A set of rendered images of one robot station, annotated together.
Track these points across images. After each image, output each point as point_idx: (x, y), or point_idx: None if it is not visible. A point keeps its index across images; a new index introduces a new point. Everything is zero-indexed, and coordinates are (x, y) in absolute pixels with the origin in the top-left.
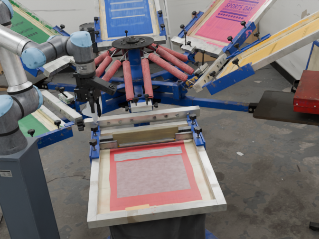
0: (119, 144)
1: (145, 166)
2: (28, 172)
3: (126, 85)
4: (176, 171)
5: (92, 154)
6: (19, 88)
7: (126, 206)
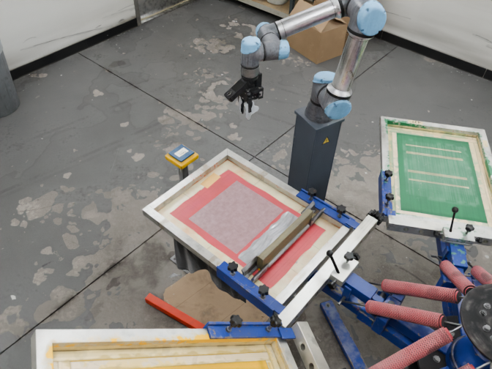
0: None
1: (252, 220)
2: (299, 132)
3: (407, 282)
4: (219, 230)
5: (305, 193)
6: (329, 83)
7: (221, 179)
